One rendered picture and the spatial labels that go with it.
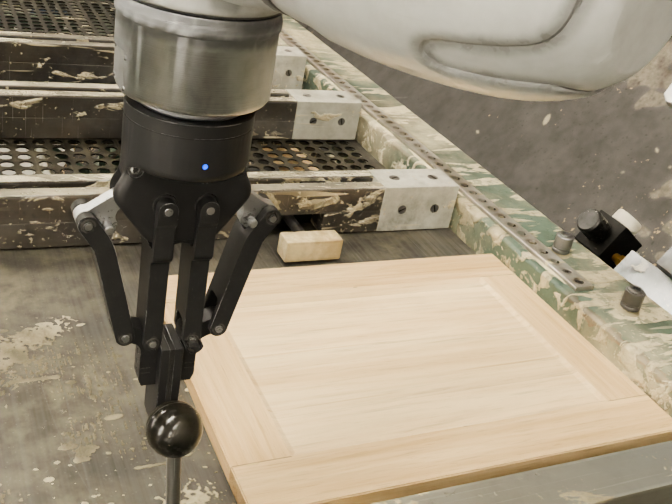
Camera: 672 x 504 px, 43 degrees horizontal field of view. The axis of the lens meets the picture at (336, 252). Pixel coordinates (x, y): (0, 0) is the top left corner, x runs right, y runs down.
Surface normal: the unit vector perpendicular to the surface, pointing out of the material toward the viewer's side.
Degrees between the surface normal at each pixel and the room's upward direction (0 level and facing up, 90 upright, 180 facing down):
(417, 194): 90
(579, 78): 104
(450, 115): 0
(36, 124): 90
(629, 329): 54
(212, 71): 87
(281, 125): 90
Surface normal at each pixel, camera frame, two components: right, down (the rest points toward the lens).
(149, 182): 0.40, 0.50
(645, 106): -0.62, -0.46
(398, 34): -0.58, 0.72
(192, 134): 0.20, 0.50
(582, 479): 0.18, -0.87
